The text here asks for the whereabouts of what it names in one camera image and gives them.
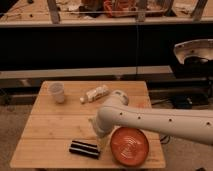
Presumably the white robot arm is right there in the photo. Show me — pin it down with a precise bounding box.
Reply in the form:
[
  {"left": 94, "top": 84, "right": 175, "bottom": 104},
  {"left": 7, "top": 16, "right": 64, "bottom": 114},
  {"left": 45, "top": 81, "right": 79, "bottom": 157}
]
[{"left": 89, "top": 90, "right": 213, "bottom": 146}]

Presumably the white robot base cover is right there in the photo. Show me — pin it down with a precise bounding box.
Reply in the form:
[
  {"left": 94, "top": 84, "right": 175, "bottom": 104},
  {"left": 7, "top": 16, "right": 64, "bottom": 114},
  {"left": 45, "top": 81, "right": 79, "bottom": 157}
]
[{"left": 173, "top": 39, "right": 213, "bottom": 64}]

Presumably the orange ribbed plate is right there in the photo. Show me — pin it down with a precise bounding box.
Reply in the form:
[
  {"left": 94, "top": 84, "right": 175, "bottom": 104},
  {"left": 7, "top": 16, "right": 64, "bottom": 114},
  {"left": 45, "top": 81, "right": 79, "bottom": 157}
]
[{"left": 110, "top": 127, "right": 149, "bottom": 167}]

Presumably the wooden table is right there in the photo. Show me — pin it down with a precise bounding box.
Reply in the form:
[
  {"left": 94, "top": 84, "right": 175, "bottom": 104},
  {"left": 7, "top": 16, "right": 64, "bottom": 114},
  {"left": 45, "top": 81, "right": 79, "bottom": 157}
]
[{"left": 9, "top": 80, "right": 167, "bottom": 170}]

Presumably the white plastic bottle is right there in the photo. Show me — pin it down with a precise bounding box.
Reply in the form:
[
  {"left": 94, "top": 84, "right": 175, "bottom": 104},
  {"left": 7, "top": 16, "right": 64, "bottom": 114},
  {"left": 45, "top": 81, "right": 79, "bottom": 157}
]
[{"left": 80, "top": 85, "right": 110, "bottom": 104}]

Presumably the orange object on shelf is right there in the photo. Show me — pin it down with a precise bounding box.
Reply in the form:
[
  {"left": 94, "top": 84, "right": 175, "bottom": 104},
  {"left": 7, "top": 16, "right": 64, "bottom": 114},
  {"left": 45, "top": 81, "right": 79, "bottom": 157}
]
[{"left": 102, "top": 0, "right": 138, "bottom": 18}]

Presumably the black cable on floor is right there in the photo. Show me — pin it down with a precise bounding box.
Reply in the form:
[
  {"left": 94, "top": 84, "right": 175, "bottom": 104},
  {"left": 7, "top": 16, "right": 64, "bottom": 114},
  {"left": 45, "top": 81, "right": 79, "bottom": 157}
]
[{"left": 159, "top": 133, "right": 172, "bottom": 145}]

